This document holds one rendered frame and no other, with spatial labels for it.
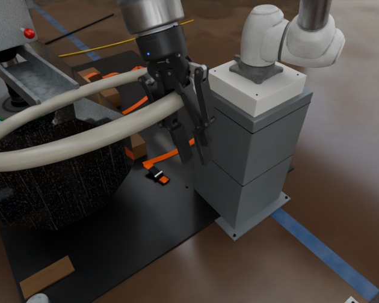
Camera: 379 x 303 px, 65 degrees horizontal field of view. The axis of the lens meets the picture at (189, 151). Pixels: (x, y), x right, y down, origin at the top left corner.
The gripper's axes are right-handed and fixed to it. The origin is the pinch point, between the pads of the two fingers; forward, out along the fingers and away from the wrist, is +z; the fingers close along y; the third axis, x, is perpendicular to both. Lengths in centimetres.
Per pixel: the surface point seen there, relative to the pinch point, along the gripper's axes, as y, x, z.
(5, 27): 72, -15, -32
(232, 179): 41, -72, 62
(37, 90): 57, -8, -13
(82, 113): 90, -39, 8
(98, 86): 38.7, -14.8, -9.5
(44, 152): 9.5, 20.1, -9.9
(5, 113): 92, -10, -5
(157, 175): 105, -81, 72
